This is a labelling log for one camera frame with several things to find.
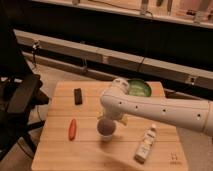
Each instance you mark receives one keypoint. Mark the black rectangular block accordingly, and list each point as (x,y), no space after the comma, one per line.
(78,96)

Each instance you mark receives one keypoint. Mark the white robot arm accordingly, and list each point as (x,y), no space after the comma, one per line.
(196,115)

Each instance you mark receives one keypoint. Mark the white plastic bottle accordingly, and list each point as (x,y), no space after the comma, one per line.
(145,145)

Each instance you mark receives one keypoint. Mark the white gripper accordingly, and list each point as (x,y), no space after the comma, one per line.
(122,119)

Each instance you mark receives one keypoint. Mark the green bowl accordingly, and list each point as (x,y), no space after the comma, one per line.
(139,87)

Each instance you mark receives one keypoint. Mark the black chair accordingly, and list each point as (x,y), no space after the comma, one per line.
(20,92)

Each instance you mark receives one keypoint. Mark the wooden table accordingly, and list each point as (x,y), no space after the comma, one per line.
(55,152)

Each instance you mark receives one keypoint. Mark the orange carrot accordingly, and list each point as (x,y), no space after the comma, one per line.
(72,129)

